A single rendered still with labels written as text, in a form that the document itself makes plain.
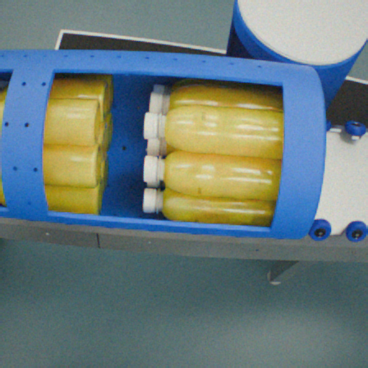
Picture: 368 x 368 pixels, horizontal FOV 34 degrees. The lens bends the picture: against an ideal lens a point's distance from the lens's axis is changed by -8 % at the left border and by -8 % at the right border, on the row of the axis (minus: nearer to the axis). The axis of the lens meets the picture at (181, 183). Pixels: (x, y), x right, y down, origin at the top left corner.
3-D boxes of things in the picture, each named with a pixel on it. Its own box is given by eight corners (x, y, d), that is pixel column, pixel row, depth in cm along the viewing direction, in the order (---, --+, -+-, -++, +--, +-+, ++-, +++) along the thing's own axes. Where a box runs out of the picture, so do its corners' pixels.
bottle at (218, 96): (287, 94, 96) (161, 82, 96) (284, 139, 97) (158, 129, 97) (281, 91, 103) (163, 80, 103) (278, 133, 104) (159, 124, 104)
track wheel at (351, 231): (370, 226, 108) (369, 219, 110) (349, 225, 108) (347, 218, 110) (365, 244, 111) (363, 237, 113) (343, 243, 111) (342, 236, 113)
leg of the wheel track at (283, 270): (282, 284, 204) (328, 257, 143) (266, 284, 204) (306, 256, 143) (284, 268, 205) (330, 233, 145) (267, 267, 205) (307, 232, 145)
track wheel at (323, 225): (334, 224, 108) (333, 218, 110) (311, 223, 108) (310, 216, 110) (328, 243, 111) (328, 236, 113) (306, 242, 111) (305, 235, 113)
